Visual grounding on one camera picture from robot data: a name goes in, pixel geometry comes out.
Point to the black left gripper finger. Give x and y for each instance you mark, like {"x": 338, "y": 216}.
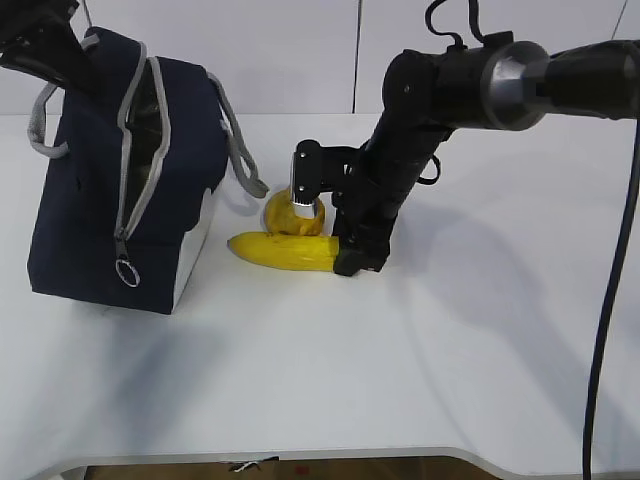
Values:
{"x": 37, "y": 39}

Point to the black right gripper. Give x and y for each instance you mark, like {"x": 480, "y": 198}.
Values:
{"x": 371, "y": 183}

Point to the yellow banana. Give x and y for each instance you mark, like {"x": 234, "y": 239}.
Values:
{"x": 286, "y": 252}

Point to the yellow pear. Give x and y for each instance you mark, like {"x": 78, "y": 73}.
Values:
{"x": 280, "y": 216}

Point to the navy blue lunch bag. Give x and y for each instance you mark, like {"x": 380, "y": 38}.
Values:
{"x": 132, "y": 177}

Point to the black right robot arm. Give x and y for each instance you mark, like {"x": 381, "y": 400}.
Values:
{"x": 427, "y": 97}

